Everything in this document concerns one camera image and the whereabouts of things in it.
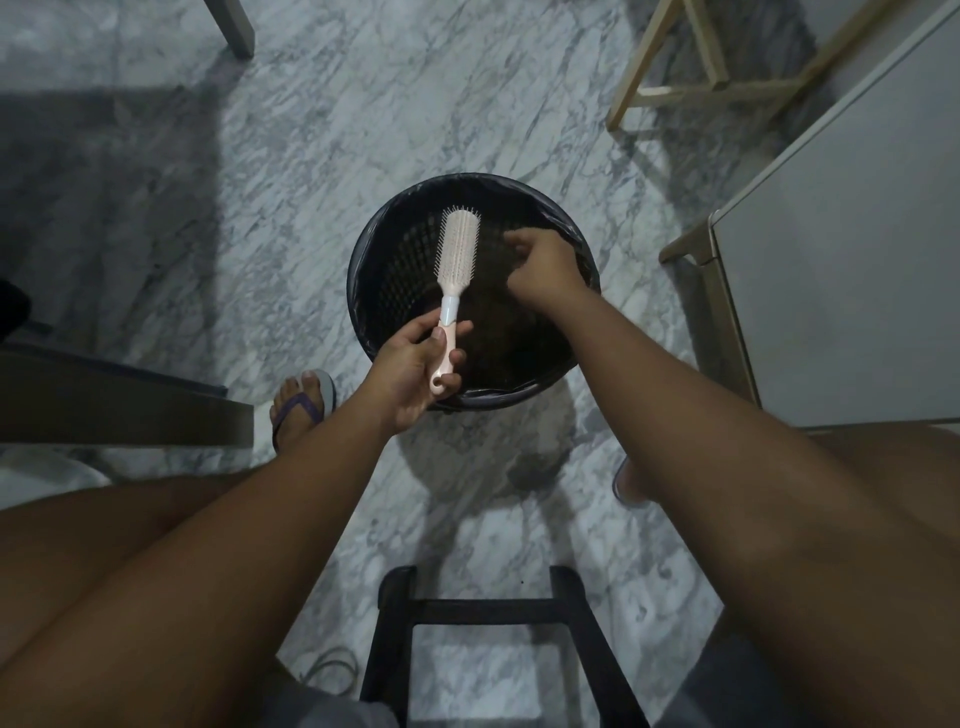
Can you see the person's left hand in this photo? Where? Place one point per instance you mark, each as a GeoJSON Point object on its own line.
{"type": "Point", "coordinates": [405, 375]}

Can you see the person's right hand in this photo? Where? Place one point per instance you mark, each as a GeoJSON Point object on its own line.
{"type": "Point", "coordinates": [551, 274]}

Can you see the person's right fingers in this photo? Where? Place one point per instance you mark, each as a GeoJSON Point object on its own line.
{"type": "Point", "coordinates": [521, 241]}

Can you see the person's left thumb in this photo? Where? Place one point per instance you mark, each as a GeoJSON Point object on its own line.
{"type": "Point", "coordinates": [450, 333]}

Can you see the pink and white hairbrush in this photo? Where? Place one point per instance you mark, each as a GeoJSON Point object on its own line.
{"type": "Point", "coordinates": [457, 251]}

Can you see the person's right forearm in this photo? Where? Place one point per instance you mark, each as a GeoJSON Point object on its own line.
{"type": "Point", "coordinates": [735, 487]}

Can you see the person's left forearm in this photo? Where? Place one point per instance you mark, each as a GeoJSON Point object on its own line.
{"type": "Point", "coordinates": [225, 570]}

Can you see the black waste basket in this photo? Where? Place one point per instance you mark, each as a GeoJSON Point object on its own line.
{"type": "Point", "coordinates": [405, 262]}

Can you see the person's left foot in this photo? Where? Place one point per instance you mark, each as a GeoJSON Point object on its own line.
{"type": "Point", "coordinates": [300, 401]}

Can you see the black stool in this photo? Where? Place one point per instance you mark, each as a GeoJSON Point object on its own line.
{"type": "Point", "coordinates": [480, 611]}

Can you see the white cabinet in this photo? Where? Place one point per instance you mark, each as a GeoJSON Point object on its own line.
{"type": "Point", "coordinates": [847, 247]}

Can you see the dark wooden furniture panel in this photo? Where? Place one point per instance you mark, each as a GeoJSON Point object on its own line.
{"type": "Point", "coordinates": [112, 405]}

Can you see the grey table leg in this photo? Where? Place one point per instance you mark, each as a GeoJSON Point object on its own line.
{"type": "Point", "coordinates": [232, 22]}

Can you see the person's left leg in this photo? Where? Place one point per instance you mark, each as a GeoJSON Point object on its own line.
{"type": "Point", "coordinates": [82, 547]}

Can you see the person's leg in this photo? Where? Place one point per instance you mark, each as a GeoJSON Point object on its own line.
{"type": "Point", "coordinates": [82, 547]}
{"type": "Point", "coordinates": [907, 480]}

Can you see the person's right leg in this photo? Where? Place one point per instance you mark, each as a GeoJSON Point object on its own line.
{"type": "Point", "coordinates": [907, 480]}

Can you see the light wooden chair frame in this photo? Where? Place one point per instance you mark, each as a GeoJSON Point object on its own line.
{"type": "Point", "coordinates": [712, 71]}

